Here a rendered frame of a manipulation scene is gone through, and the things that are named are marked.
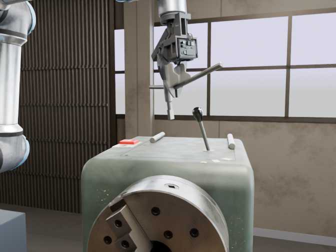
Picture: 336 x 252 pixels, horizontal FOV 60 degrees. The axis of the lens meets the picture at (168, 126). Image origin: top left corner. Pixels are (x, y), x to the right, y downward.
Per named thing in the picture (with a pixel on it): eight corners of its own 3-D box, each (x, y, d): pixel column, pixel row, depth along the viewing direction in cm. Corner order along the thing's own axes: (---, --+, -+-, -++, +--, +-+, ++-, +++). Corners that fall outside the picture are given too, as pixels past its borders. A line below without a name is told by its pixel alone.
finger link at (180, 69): (187, 96, 77) (184, 61, 76) (173, 98, 81) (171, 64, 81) (196, 95, 78) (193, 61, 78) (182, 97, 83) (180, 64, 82)
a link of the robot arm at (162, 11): (152, 3, 78) (176, 7, 83) (153, 21, 79) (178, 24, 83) (168, -7, 72) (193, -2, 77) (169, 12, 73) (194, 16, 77)
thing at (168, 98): (166, 119, 86) (161, 80, 83) (172, 118, 87) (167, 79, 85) (170, 120, 84) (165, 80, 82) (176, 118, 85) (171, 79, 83)
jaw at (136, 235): (141, 247, 66) (112, 203, 66) (158, 237, 65) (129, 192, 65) (124, 276, 55) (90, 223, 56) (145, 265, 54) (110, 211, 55)
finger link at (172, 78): (176, 96, 75) (174, 60, 74) (163, 98, 79) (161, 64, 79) (185, 96, 76) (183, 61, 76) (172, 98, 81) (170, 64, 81)
